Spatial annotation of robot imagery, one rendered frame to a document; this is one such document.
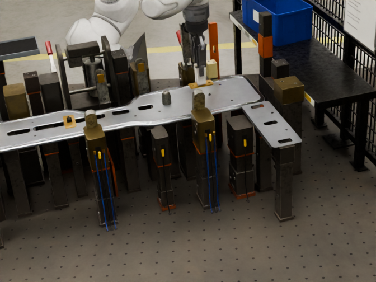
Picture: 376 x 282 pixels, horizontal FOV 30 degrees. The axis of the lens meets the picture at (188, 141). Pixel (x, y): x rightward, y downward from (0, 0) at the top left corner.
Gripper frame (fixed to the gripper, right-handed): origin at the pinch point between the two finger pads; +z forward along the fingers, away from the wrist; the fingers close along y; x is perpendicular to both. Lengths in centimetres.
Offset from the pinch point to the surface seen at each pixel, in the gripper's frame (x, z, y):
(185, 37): -0.3, -7.6, -15.5
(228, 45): 92, 108, -253
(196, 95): -6.7, -1.7, 18.3
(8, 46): -62, -7, -36
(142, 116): -22.7, 8.8, 6.0
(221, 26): 99, 108, -291
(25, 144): -62, 9, 9
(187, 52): -0.1, -1.9, -14.7
